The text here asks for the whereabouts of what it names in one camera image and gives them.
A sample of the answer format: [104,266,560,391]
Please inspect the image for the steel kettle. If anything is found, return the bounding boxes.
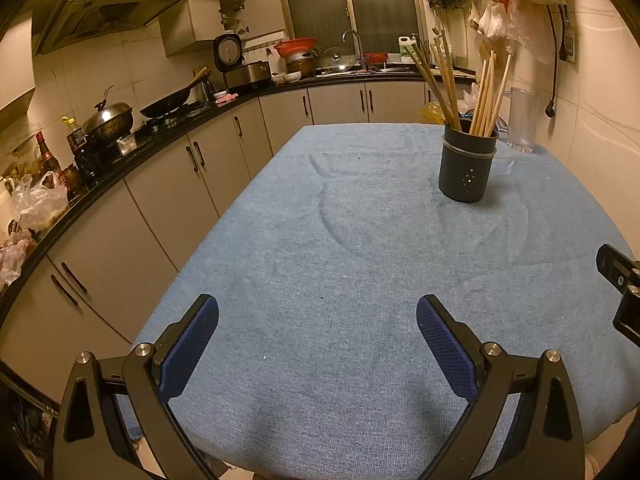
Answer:
[192,77,217,104]

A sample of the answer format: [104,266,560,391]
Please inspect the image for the steel wok with lid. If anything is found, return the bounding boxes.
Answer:
[81,86,137,144]

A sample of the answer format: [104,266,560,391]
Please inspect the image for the window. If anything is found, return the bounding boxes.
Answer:
[274,0,422,59]

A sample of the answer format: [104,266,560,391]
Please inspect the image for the yellow-capped oil bottle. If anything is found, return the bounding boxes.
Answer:
[61,115,89,154]

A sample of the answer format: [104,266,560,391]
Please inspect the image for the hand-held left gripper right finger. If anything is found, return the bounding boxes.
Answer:
[416,294,586,480]

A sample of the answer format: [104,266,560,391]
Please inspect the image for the glass pot lid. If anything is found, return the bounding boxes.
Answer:
[319,57,357,76]

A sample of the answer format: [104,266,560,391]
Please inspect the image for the red basin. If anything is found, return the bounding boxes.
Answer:
[273,37,317,59]

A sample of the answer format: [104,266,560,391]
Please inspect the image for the black utensil holder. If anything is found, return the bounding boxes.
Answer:
[438,124,500,204]

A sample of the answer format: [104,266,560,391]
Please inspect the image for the rice cooker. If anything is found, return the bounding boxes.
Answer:
[213,31,272,94]

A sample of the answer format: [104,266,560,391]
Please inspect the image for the brown cooking pot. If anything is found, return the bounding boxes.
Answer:
[285,55,318,79]

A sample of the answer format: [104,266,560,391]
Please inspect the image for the blue tablecloth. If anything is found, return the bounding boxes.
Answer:
[131,122,640,480]

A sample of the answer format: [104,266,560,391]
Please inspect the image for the black kitchen countertop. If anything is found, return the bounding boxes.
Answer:
[0,66,478,311]

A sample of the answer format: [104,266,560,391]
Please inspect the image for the black frying pan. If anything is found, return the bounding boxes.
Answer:
[139,66,209,119]

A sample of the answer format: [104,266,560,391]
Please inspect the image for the black power cable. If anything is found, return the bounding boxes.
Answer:
[544,4,562,119]

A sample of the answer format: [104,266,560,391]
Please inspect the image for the wall socket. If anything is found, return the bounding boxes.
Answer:
[562,4,579,64]

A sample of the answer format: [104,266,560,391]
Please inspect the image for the sink faucet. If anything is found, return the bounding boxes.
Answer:
[342,29,364,69]

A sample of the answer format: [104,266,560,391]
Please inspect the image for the gas stove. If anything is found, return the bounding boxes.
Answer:
[119,102,213,143]

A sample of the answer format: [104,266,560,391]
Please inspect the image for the clear plastic pitcher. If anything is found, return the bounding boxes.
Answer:
[507,87,542,155]

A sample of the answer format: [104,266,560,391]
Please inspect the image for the bunch of wooden chopsticks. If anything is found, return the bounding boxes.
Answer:
[404,30,513,138]

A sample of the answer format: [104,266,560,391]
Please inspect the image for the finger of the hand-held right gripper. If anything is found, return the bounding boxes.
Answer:
[596,243,640,349]

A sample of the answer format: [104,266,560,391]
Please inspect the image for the sauce bottle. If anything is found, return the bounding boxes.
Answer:
[34,131,62,172]

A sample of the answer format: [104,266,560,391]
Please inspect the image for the white plastic bag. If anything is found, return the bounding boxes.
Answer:
[457,82,482,117]

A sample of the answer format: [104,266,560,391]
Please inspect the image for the clear plastic bag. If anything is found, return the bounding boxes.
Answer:
[11,170,69,232]

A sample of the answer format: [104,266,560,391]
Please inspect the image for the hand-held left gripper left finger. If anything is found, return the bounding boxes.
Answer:
[52,294,221,480]

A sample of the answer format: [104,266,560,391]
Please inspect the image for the white jug green label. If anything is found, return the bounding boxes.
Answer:
[398,33,422,64]

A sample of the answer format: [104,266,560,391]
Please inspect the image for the yellow plastic bag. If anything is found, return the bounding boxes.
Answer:
[419,101,447,126]

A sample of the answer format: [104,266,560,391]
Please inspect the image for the range hood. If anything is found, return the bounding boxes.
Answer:
[30,0,197,57]

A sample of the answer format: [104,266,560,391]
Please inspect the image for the beige base cabinets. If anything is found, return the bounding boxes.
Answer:
[0,80,442,401]

